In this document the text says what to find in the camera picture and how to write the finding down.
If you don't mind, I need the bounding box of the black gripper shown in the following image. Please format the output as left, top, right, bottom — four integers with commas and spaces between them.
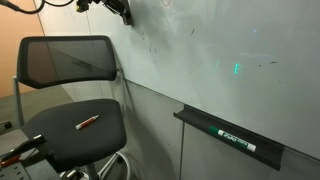
87, 0, 128, 18

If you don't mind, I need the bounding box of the large whiteboard with writings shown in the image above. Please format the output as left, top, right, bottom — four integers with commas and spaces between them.
83, 0, 320, 162

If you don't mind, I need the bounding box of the red whiteboard marker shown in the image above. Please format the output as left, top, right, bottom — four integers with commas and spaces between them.
74, 114, 100, 131

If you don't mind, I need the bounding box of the green whiteboard marker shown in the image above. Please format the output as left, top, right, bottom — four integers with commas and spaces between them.
208, 125, 258, 154

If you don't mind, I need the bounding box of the black mesh office chair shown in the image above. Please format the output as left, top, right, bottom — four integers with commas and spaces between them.
11, 34, 132, 180

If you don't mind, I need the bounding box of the black marker tray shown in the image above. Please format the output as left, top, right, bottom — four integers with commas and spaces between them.
172, 103, 285, 172

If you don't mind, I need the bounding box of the perforated metal plate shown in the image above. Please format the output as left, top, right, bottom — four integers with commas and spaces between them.
0, 161, 36, 180

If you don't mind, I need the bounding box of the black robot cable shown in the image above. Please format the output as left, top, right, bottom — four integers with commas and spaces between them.
0, 0, 75, 15

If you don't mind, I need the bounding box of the small black bracket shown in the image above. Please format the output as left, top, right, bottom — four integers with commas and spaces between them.
0, 120, 13, 133

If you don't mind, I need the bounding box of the black clamp with orange handle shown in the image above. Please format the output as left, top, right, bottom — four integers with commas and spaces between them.
0, 133, 46, 169

